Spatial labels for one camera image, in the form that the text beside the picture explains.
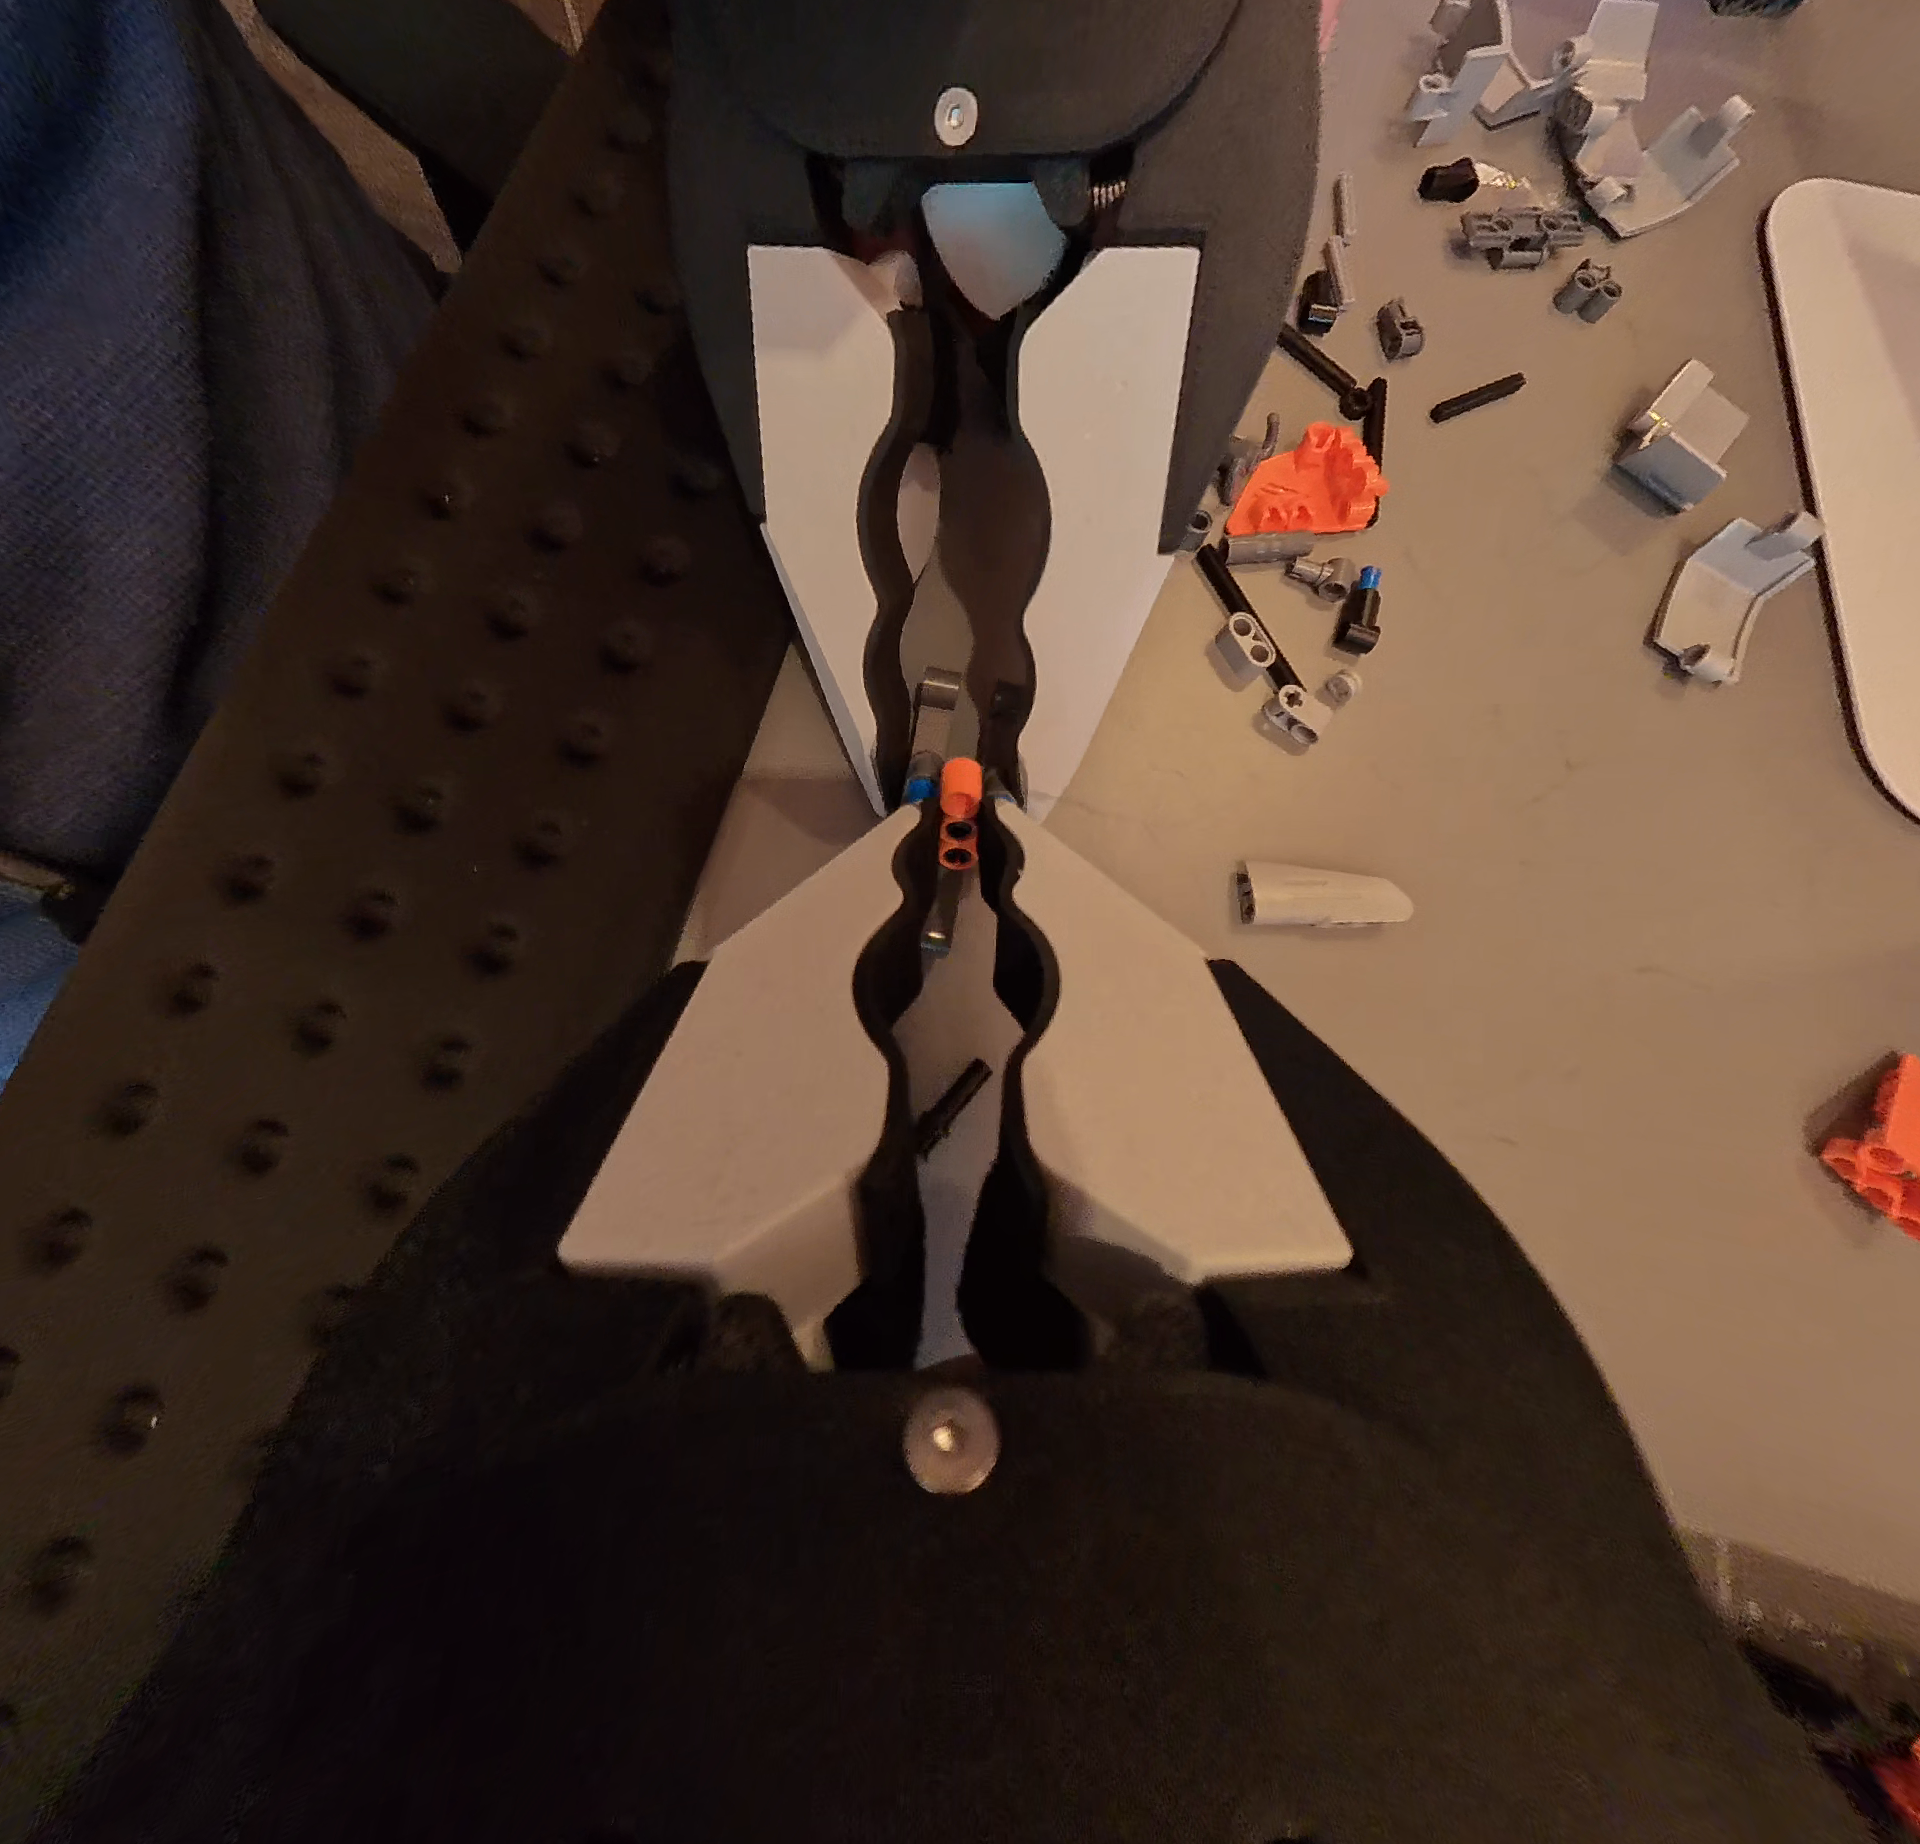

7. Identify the orange panel brick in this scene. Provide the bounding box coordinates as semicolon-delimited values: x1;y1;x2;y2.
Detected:
1224;420;1392;543

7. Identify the light grey curved panel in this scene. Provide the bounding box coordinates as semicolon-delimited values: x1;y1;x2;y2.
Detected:
1648;510;1827;689

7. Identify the white curved blade panel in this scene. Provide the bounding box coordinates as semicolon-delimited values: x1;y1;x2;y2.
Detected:
1232;861;1416;929

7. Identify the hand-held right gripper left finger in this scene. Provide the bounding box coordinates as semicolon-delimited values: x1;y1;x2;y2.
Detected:
559;801;951;1370

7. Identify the grey orange brick claw assembly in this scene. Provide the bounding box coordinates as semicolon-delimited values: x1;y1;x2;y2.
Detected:
903;664;1036;962

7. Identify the orange wedge brick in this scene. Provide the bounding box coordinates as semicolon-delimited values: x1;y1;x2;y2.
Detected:
1816;1050;1920;1244

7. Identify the black perforated pad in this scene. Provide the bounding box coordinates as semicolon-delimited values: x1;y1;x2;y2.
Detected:
0;0;799;1741

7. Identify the light grey box panel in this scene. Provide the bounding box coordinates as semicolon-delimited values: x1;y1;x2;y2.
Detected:
1611;356;1752;516

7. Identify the long black axle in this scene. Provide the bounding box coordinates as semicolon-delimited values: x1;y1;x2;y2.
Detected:
1191;541;1306;690

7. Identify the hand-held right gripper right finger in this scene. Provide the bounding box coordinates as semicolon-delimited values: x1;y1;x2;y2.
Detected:
975;799;1357;1336

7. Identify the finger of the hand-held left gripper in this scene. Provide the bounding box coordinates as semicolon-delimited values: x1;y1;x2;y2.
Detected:
747;243;911;814
1001;239;1204;810

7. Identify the white book stand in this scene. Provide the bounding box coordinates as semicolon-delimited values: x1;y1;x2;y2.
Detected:
1761;178;1920;827

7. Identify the scatter of dark grey connectors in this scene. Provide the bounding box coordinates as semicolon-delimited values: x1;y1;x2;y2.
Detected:
1182;172;1625;601

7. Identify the pile of light grey panels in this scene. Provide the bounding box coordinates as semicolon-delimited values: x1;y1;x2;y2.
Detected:
1399;0;1756;242

